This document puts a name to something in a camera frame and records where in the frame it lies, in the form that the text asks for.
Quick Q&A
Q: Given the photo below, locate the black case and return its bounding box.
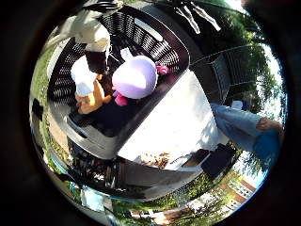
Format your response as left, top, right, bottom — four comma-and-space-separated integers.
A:
200, 142, 238, 179

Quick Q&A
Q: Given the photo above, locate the dark metal mesh bench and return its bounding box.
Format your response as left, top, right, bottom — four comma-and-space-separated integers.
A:
190, 44, 262, 105

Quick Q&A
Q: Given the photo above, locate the black slatted plastic basket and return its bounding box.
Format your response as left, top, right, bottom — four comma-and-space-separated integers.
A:
46, 5, 192, 160

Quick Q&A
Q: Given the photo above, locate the person in blue jeans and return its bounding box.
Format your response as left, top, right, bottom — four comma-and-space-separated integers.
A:
209, 101, 286, 172

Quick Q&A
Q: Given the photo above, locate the pink axolotl plush toy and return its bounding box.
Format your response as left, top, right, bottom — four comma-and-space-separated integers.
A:
110, 46, 170, 107

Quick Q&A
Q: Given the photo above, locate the orange and white plush toy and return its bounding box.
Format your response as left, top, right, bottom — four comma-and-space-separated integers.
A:
70, 55, 113, 115

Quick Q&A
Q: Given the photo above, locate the red brick building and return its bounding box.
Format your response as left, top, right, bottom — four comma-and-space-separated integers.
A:
200, 178, 257, 211

